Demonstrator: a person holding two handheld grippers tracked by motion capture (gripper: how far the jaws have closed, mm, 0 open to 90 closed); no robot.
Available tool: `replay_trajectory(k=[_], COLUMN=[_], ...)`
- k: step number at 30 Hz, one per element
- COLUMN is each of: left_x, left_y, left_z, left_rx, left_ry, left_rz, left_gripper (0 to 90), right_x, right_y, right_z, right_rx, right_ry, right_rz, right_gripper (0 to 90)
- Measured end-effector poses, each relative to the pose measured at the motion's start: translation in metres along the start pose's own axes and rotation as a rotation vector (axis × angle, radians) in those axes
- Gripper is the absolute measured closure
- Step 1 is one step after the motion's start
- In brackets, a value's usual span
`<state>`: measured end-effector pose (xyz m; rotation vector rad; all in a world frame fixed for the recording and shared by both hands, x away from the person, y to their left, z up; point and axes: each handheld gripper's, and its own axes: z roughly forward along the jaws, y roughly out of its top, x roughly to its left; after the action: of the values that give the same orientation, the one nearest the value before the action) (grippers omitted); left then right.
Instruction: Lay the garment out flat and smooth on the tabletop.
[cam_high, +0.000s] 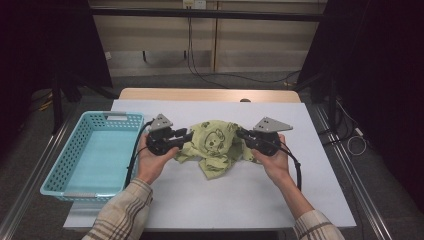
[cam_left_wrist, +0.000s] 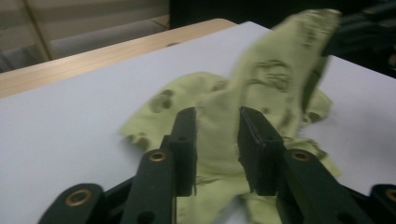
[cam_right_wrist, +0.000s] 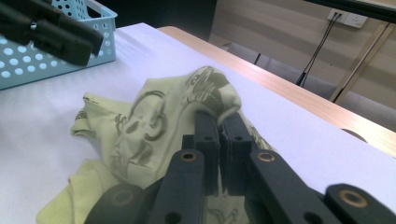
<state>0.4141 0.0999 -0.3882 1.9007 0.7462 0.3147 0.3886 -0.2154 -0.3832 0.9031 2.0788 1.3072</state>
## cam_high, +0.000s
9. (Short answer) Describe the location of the hand-held gripper black cable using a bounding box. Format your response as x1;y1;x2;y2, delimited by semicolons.
279;143;303;193
124;119;154;188

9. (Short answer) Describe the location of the light blue plastic basket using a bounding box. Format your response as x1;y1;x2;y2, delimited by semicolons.
39;110;145;204

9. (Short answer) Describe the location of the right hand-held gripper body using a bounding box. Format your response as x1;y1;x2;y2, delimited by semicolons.
249;116;294;157

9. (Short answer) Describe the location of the left hand-held gripper black cable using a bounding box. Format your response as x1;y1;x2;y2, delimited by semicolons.
124;119;154;188

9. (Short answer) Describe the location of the white wall socket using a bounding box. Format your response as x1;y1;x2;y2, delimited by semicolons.
182;0;207;10

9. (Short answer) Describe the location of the person's left hand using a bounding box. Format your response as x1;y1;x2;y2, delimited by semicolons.
136;133;179;186

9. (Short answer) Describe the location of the white coiled cable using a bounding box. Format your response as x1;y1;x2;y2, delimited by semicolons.
334;99;368;157

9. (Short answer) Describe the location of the green printed baby romper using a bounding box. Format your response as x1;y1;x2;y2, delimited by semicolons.
173;119;259;181

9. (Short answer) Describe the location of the yellow floor cable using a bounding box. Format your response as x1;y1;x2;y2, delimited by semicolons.
31;91;54;113

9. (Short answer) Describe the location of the person's right hand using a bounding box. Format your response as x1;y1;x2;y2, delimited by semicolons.
251;133;294;189

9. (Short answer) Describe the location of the black power cable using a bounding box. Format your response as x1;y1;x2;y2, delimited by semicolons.
186;8;303;89

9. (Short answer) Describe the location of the wooden table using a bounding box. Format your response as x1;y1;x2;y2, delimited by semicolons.
118;87;302;104

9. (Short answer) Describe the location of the black curtain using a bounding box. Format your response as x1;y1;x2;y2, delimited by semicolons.
296;0;424;211
0;0;113;158

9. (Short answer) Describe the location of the long wooden desk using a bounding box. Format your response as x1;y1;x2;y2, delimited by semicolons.
88;6;329;23

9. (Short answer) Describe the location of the aluminium floor rail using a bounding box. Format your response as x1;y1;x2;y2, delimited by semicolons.
313;103;394;240
0;99;83;240

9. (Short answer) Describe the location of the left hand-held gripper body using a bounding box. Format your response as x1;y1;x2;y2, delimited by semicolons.
145;113;179;157

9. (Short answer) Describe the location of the black metal stand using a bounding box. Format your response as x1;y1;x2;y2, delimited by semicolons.
293;71;338;129
51;71;119;135

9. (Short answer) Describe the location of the right hand-held gripper black cable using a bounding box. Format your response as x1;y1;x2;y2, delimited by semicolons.
279;143;303;193

